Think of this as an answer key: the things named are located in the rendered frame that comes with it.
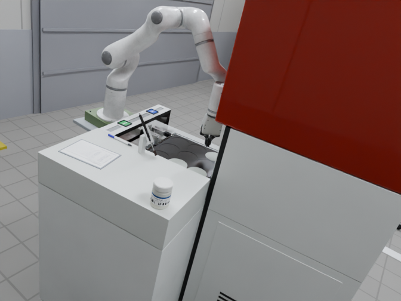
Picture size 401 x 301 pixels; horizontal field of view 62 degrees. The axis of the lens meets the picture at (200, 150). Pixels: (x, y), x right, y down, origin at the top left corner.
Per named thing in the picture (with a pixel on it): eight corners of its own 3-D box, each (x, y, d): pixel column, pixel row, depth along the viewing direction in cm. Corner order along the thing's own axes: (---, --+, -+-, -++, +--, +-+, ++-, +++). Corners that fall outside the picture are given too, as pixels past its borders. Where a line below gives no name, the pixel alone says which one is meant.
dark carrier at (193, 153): (230, 157, 180) (230, 157, 180) (202, 184, 151) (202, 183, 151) (175, 135, 191) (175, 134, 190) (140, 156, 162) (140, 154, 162)
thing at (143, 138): (152, 154, 151) (156, 128, 145) (147, 157, 148) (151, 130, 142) (141, 149, 153) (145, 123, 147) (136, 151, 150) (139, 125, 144)
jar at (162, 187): (172, 203, 123) (176, 182, 119) (162, 212, 117) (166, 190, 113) (156, 195, 125) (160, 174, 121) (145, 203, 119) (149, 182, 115)
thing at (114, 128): (167, 129, 213) (171, 108, 206) (110, 160, 167) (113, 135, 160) (155, 124, 216) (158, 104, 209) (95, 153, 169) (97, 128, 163)
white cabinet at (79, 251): (215, 255, 239) (246, 158, 202) (135, 376, 158) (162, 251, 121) (142, 216, 259) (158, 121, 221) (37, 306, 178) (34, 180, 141)
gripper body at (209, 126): (222, 111, 168) (218, 131, 174) (203, 108, 166) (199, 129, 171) (227, 117, 162) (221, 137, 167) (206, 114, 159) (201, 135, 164)
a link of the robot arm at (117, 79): (101, 84, 189) (105, 42, 177) (123, 80, 203) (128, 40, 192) (117, 92, 184) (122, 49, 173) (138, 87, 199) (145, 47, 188)
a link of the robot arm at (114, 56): (125, 70, 191) (104, 73, 178) (115, 51, 190) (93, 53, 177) (188, 23, 162) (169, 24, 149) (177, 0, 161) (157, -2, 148)
